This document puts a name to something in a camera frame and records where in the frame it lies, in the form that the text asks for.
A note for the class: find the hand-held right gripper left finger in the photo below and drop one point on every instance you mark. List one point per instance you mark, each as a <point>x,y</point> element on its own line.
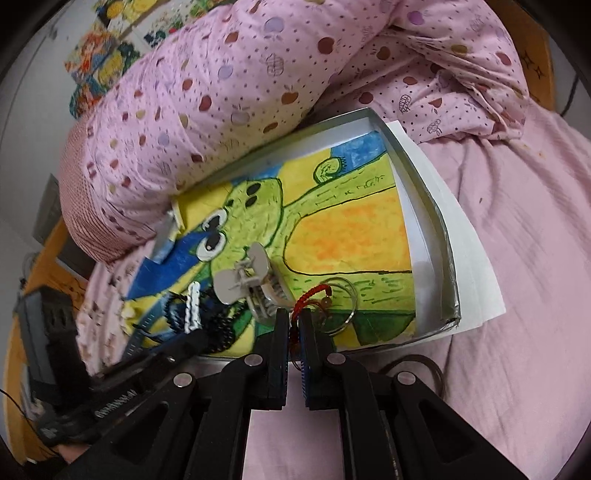
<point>279,332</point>

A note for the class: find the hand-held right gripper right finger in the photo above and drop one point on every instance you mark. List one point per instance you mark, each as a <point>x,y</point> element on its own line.
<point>307,341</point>

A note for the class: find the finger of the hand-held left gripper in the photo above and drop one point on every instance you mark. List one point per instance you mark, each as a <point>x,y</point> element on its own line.
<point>161,364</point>
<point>141,337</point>

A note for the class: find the grey hair claw clip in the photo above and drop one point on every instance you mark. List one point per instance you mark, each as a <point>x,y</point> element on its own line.
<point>244,277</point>

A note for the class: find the grey shallow tray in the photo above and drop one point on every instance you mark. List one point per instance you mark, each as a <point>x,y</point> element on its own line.
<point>434,221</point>

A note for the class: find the green dinosaur drawing sheet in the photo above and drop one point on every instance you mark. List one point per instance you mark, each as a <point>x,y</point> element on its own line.
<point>323,221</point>

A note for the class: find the white paper sheets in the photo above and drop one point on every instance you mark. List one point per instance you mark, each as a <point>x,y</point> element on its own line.
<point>471,277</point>

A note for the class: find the pink floral bedsheet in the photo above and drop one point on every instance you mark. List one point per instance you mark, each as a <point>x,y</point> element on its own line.
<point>508,277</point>

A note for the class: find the pink dotted rolled quilt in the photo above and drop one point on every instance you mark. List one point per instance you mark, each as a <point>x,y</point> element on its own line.
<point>231,92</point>

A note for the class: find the white red poster drawing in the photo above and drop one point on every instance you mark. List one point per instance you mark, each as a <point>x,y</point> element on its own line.
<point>166,32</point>

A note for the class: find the orange dinosaur wall drawing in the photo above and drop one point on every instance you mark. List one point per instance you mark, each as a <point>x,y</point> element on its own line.
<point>101,69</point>

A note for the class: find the blue yellow beach wall drawing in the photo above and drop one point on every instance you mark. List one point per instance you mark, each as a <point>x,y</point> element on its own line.
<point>122,11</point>

